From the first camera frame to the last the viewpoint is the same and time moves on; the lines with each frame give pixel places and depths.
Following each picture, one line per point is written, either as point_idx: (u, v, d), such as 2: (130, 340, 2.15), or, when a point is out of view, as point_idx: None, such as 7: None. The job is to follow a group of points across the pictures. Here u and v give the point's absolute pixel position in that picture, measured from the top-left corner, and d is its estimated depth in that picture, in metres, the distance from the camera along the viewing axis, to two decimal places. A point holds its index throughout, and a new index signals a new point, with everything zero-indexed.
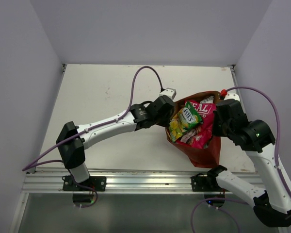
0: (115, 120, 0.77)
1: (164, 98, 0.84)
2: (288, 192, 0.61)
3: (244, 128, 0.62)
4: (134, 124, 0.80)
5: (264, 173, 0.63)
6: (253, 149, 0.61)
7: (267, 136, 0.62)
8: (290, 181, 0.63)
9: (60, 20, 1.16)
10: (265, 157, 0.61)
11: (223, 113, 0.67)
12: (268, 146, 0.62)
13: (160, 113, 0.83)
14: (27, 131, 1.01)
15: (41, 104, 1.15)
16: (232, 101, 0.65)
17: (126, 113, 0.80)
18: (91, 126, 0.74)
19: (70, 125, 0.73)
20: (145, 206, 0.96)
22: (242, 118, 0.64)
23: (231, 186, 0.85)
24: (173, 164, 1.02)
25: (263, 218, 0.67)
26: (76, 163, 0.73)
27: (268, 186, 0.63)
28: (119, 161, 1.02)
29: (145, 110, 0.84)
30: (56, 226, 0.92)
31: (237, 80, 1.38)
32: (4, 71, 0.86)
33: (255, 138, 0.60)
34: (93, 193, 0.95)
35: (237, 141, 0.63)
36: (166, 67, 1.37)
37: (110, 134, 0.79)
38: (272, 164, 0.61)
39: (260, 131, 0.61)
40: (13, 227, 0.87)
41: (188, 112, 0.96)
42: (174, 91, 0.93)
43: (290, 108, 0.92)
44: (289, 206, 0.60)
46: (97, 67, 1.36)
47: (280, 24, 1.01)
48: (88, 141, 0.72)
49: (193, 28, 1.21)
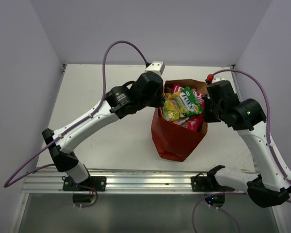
0: (88, 115, 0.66)
1: (148, 74, 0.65)
2: (281, 170, 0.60)
3: (235, 108, 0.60)
4: (112, 114, 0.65)
5: (255, 152, 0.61)
6: (245, 128, 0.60)
7: (259, 114, 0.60)
8: (282, 158, 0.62)
9: (60, 20, 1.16)
10: (257, 135, 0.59)
11: (214, 94, 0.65)
12: (259, 124, 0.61)
13: (147, 94, 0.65)
14: (27, 131, 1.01)
15: (41, 104, 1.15)
16: (223, 82, 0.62)
17: (101, 103, 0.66)
18: (66, 129, 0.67)
19: (47, 132, 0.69)
20: (145, 206, 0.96)
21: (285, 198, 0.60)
22: (233, 98, 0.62)
23: (225, 177, 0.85)
24: (173, 164, 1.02)
25: (257, 199, 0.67)
26: (68, 166, 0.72)
27: (260, 165, 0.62)
28: (119, 161, 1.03)
29: (126, 93, 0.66)
30: (56, 226, 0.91)
31: (237, 80, 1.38)
32: (4, 70, 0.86)
33: (246, 117, 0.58)
34: (93, 193, 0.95)
35: (229, 121, 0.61)
36: (166, 67, 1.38)
37: (90, 132, 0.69)
38: (264, 142, 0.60)
39: (250, 109, 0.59)
40: (13, 227, 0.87)
41: (187, 99, 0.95)
42: (162, 63, 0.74)
43: (290, 108, 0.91)
44: (282, 184, 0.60)
46: (97, 67, 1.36)
47: (279, 24, 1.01)
48: (65, 145, 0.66)
49: (193, 28, 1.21)
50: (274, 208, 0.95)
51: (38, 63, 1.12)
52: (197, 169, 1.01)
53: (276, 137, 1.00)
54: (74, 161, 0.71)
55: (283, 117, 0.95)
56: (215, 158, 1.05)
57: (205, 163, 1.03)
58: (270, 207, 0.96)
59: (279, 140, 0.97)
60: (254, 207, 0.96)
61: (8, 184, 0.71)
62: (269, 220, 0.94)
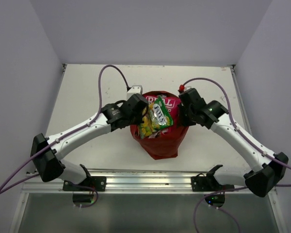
0: (87, 124, 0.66)
1: (138, 95, 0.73)
2: (255, 147, 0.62)
3: (202, 109, 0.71)
4: (108, 125, 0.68)
5: (229, 140, 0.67)
6: (212, 123, 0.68)
7: (221, 109, 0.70)
8: (255, 140, 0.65)
9: (60, 20, 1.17)
10: (223, 124, 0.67)
11: (185, 101, 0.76)
12: (223, 116, 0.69)
13: (137, 110, 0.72)
14: (27, 131, 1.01)
15: (41, 104, 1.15)
16: (189, 89, 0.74)
17: (98, 114, 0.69)
18: (63, 135, 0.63)
19: (40, 136, 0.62)
20: (146, 206, 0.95)
21: (269, 174, 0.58)
22: (200, 102, 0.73)
23: (224, 175, 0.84)
24: (173, 164, 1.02)
25: (255, 190, 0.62)
26: (55, 175, 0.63)
27: (239, 151, 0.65)
28: (119, 161, 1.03)
29: (119, 109, 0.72)
30: (55, 226, 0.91)
31: (237, 80, 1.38)
32: (4, 70, 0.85)
33: (209, 113, 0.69)
34: (93, 193, 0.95)
35: (199, 122, 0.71)
36: (166, 67, 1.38)
37: (86, 141, 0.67)
38: (232, 128, 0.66)
39: (213, 108, 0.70)
40: (13, 227, 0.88)
41: (159, 111, 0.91)
42: (141, 87, 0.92)
43: (290, 109, 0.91)
44: (261, 160, 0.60)
46: (97, 67, 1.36)
47: (278, 24, 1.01)
48: (61, 151, 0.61)
49: (193, 29, 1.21)
50: (274, 208, 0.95)
51: (38, 63, 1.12)
52: (197, 169, 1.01)
53: (275, 137, 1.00)
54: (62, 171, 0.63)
55: (283, 117, 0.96)
56: (214, 158, 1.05)
57: (205, 163, 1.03)
58: (270, 207, 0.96)
59: (279, 140, 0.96)
60: (253, 206, 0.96)
61: (1, 191, 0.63)
62: (269, 220, 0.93)
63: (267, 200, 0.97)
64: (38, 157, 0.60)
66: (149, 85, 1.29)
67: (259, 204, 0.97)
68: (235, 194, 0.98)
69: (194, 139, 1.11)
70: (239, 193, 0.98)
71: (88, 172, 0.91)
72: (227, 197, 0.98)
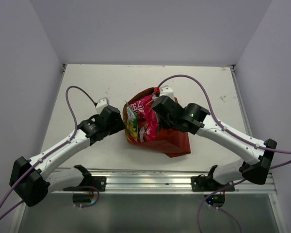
0: (67, 140, 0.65)
1: (110, 107, 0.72)
2: (247, 142, 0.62)
3: (183, 116, 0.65)
4: (88, 140, 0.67)
5: (219, 141, 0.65)
6: (198, 128, 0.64)
7: (202, 111, 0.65)
8: (243, 133, 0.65)
9: (59, 20, 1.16)
10: (209, 126, 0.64)
11: (161, 113, 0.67)
12: (206, 119, 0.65)
13: (110, 122, 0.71)
14: (27, 132, 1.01)
15: (41, 104, 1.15)
16: (162, 98, 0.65)
17: (75, 130, 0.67)
18: (45, 154, 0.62)
19: (20, 160, 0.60)
20: (145, 206, 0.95)
21: (267, 165, 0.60)
22: (177, 108, 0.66)
23: (221, 174, 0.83)
24: (174, 164, 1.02)
25: (253, 180, 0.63)
26: (38, 198, 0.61)
27: (232, 149, 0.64)
28: (119, 161, 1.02)
29: (94, 124, 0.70)
30: (55, 226, 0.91)
31: (237, 81, 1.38)
32: (3, 70, 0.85)
33: (193, 120, 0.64)
34: (93, 192, 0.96)
35: (183, 130, 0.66)
36: (166, 67, 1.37)
37: (68, 157, 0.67)
38: (219, 129, 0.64)
39: (194, 112, 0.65)
40: (13, 227, 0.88)
41: (130, 110, 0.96)
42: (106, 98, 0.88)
43: (290, 108, 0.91)
44: (256, 153, 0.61)
46: (97, 67, 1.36)
47: (278, 24, 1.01)
48: (45, 170, 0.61)
49: (193, 28, 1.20)
50: (274, 208, 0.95)
51: (38, 63, 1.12)
52: (197, 169, 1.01)
53: (275, 137, 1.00)
54: (46, 192, 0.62)
55: (282, 117, 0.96)
56: (215, 158, 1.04)
57: (205, 163, 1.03)
58: (270, 207, 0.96)
59: (279, 140, 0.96)
60: (253, 206, 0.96)
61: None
62: (269, 220, 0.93)
63: (267, 200, 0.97)
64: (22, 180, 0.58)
66: (149, 84, 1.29)
67: (259, 204, 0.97)
68: (236, 194, 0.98)
69: (194, 139, 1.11)
70: (239, 193, 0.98)
71: (85, 170, 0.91)
72: (227, 197, 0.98)
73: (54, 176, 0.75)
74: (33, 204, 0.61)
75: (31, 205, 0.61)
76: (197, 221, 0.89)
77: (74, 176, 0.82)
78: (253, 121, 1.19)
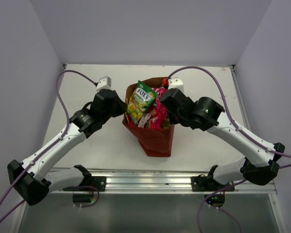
0: (58, 138, 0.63)
1: (101, 92, 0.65)
2: (259, 145, 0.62)
3: (195, 111, 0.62)
4: (81, 134, 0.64)
5: (230, 141, 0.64)
6: (211, 125, 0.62)
7: (217, 108, 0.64)
8: (255, 135, 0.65)
9: (59, 20, 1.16)
10: (224, 125, 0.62)
11: (169, 107, 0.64)
12: (220, 116, 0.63)
13: (105, 108, 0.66)
14: (26, 132, 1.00)
15: (41, 104, 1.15)
16: (172, 91, 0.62)
17: (68, 125, 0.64)
18: (37, 155, 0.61)
19: (13, 163, 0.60)
20: (145, 206, 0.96)
21: (275, 169, 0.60)
22: (187, 103, 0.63)
23: (222, 174, 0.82)
24: (174, 164, 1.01)
25: (256, 181, 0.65)
26: (38, 198, 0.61)
27: (242, 150, 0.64)
28: (119, 161, 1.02)
29: (88, 114, 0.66)
30: (55, 226, 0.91)
31: (237, 81, 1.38)
32: (3, 70, 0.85)
33: (207, 116, 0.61)
34: (93, 192, 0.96)
35: (194, 125, 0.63)
36: (166, 67, 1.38)
37: (62, 155, 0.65)
38: (233, 129, 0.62)
39: (208, 107, 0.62)
40: (13, 228, 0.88)
41: (142, 91, 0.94)
42: (107, 77, 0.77)
43: (290, 108, 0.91)
44: (266, 157, 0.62)
46: (97, 67, 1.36)
47: (278, 24, 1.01)
48: (39, 172, 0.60)
49: (193, 28, 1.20)
50: (274, 208, 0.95)
51: (38, 63, 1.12)
52: (198, 169, 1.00)
53: (275, 137, 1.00)
54: (46, 192, 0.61)
55: (282, 117, 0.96)
56: (215, 158, 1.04)
57: (206, 163, 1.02)
58: (270, 207, 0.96)
59: (279, 140, 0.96)
60: (254, 206, 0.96)
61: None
62: (269, 220, 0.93)
63: (267, 200, 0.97)
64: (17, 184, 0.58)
66: None
67: (259, 204, 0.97)
68: (235, 194, 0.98)
69: (195, 139, 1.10)
70: (239, 193, 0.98)
71: (85, 170, 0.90)
72: (227, 197, 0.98)
73: (55, 175, 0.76)
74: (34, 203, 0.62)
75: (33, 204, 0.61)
76: (197, 221, 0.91)
77: (74, 175, 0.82)
78: (253, 121, 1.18)
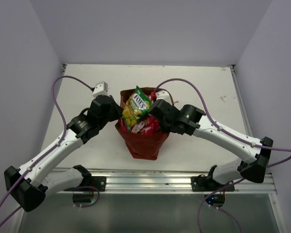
0: (56, 143, 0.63)
1: (99, 100, 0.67)
2: (243, 141, 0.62)
3: (178, 118, 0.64)
4: (78, 140, 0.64)
5: (215, 141, 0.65)
6: (194, 129, 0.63)
7: (197, 112, 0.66)
8: (239, 132, 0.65)
9: (59, 20, 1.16)
10: (204, 127, 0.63)
11: (156, 116, 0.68)
12: (201, 120, 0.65)
13: (102, 114, 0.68)
14: (26, 132, 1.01)
15: (40, 104, 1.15)
16: (158, 102, 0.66)
17: (65, 131, 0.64)
18: (34, 161, 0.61)
19: (10, 170, 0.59)
20: (146, 206, 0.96)
21: (264, 162, 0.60)
22: (172, 111, 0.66)
23: (220, 174, 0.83)
24: (175, 164, 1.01)
25: (251, 178, 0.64)
26: (35, 202, 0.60)
27: (228, 148, 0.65)
28: (119, 161, 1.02)
29: (86, 120, 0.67)
30: (55, 226, 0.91)
31: (237, 81, 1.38)
32: (3, 70, 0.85)
33: (188, 121, 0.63)
34: (93, 192, 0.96)
35: (180, 131, 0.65)
36: (166, 67, 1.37)
37: (59, 161, 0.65)
38: (215, 129, 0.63)
39: (189, 113, 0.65)
40: (13, 228, 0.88)
41: (139, 98, 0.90)
42: (104, 82, 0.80)
43: None
44: (253, 152, 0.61)
46: (97, 67, 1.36)
47: (278, 24, 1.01)
48: (36, 178, 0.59)
49: (193, 28, 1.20)
50: (274, 208, 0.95)
51: (38, 63, 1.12)
52: (197, 168, 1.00)
53: (275, 137, 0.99)
54: (43, 195, 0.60)
55: (282, 117, 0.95)
56: (215, 158, 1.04)
57: (205, 163, 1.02)
58: (270, 207, 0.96)
59: (279, 140, 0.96)
60: (253, 206, 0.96)
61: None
62: (269, 220, 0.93)
63: (267, 200, 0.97)
64: (14, 190, 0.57)
66: (149, 84, 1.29)
67: (259, 204, 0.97)
68: (235, 194, 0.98)
69: (194, 139, 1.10)
70: (239, 193, 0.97)
71: (85, 171, 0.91)
72: (227, 197, 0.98)
73: (52, 177, 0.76)
74: (32, 208, 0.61)
75: (31, 209, 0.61)
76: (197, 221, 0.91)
77: (73, 176, 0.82)
78: (254, 121, 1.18)
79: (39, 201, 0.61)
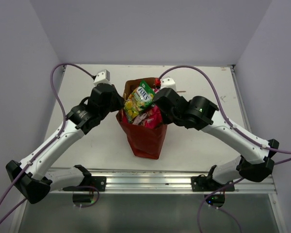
0: (56, 136, 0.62)
1: (99, 87, 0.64)
2: (254, 142, 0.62)
3: (189, 111, 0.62)
4: (78, 131, 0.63)
5: (226, 139, 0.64)
6: (205, 124, 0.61)
7: (210, 107, 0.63)
8: (249, 132, 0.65)
9: (59, 20, 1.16)
10: (218, 124, 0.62)
11: (163, 106, 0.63)
12: (214, 115, 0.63)
13: (103, 104, 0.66)
14: (26, 131, 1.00)
15: (41, 104, 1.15)
16: (166, 91, 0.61)
17: (64, 123, 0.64)
18: (34, 155, 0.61)
19: (11, 164, 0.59)
20: (145, 206, 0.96)
21: (271, 165, 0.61)
22: (181, 102, 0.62)
23: (220, 173, 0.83)
24: (175, 164, 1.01)
25: (251, 177, 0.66)
26: (39, 194, 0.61)
27: (237, 148, 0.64)
28: (119, 161, 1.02)
29: (86, 109, 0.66)
30: (55, 226, 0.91)
31: (237, 81, 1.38)
32: (3, 69, 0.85)
33: (202, 115, 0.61)
34: (93, 192, 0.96)
35: (188, 125, 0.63)
36: (166, 67, 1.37)
37: (60, 153, 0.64)
38: (227, 127, 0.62)
39: (202, 106, 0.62)
40: (13, 228, 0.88)
41: (143, 91, 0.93)
42: (105, 71, 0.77)
43: None
44: (262, 154, 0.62)
46: (97, 67, 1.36)
47: (278, 24, 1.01)
48: (37, 172, 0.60)
49: (193, 28, 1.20)
50: (274, 208, 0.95)
51: (38, 63, 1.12)
52: (197, 168, 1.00)
53: (275, 137, 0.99)
54: (47, 189, 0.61)
55: (283, 117, 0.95)
56: (215, 158, 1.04)
57: (205, 163, 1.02)
58: (270, 207, 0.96)
59: (279, 140, 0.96)
60: (253, 206, 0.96)
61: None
62: (269, 220, 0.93)
63: (267, 200, 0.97)
64: (17, 184, 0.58)
66: None
67: (259, 204, 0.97)
68: (235, 194, 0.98)
69: (195, 139, 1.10)
70: (239, 193, 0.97)
71: (85, 170, 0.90)
72: (227, 198, 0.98)
73: (55, 174, 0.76)
74: (37, 200, 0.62)
75: (36, 201, 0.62)
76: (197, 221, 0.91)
77: (74, 175, 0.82)
78: (254, 121, 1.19)
79: (43, 193, 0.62)
